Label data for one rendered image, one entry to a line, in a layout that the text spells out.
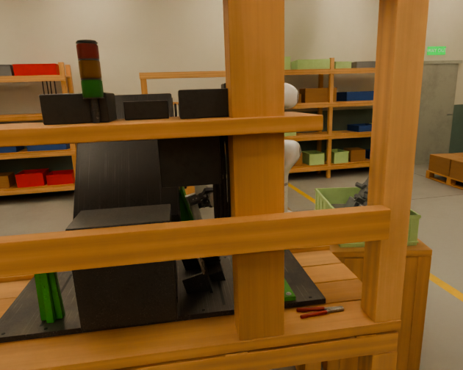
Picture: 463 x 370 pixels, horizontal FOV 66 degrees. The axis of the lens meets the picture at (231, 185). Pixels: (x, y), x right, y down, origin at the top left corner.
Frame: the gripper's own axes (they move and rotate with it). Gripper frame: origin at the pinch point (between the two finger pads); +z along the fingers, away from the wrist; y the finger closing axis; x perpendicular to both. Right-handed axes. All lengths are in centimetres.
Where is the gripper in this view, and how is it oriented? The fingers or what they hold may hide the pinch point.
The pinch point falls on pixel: (195, 202)
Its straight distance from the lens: 129.9
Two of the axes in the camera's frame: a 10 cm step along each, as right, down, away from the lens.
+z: -9.4, 3.3, -0.7
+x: 3.2, 8.0, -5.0
